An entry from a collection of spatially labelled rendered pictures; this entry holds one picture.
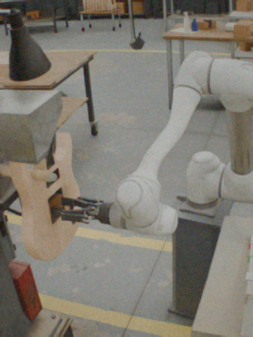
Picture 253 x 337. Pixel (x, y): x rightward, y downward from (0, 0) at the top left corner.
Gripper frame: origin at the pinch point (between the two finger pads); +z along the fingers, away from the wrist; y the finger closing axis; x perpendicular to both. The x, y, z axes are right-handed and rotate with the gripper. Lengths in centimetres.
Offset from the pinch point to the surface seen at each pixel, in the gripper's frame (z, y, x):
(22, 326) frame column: 32, 6, -73
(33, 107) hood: -10.1, -23.8, 41.4
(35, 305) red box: 31, 18, -68
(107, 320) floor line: 10, 53, -103
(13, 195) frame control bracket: 26.0, 10.0, -4.2
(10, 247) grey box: 36, 14, -34
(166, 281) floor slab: -14, 93, -98
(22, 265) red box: 34, 17, -45
